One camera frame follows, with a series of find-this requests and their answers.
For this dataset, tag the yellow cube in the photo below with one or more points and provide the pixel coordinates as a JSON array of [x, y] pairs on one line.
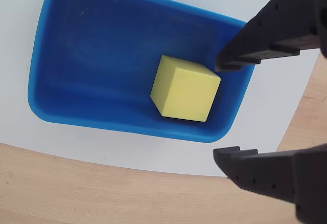
[[189, 93]]

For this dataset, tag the white table mat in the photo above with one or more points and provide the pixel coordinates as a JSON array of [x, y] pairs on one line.
[[153, 155]]

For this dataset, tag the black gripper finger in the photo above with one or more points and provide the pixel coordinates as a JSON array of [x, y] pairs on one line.
[[278, 22], [270, 173]]

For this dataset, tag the blue rectangular plastic bin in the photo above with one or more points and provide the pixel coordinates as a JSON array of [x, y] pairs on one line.
[[102, 55]]

